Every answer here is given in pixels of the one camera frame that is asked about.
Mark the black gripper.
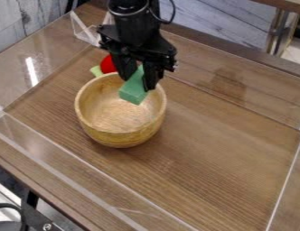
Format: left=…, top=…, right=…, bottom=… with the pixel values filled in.
left=97, top=24, right=177, bottom=91

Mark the green rectangular stick block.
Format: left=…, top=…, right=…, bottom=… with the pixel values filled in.
left=120, top=65, right=148, bottom=106

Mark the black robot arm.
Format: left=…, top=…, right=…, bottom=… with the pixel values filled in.
left=97, top=0, right=178, bottom=91

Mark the brown wooden bowl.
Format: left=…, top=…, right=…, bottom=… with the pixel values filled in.
left=74, top=72, right=168, bottom=148

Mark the red fuzzy ball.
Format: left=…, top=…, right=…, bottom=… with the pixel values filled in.
left=101, top=55, right=118, bottom=74

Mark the small light green block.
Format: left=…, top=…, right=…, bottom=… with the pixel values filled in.
left=90, top=66, right=104, bottom=77

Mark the clear acrylic corner bracket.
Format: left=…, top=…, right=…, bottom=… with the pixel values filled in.
left=69, top=12, right=102, bottom=47

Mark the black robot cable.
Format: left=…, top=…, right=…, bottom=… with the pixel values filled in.
left=149, top=0, right=177, bottom=25

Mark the metal table frame background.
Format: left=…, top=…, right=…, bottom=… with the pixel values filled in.
left=268, top=0, right=300, bottom=57

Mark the clear acrylic front wall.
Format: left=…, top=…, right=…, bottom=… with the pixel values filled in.
left=0, top=107, right=197, bottom=231

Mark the black cable lower left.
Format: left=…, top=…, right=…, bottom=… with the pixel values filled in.
left=0, top=204, right=37, bottom=231

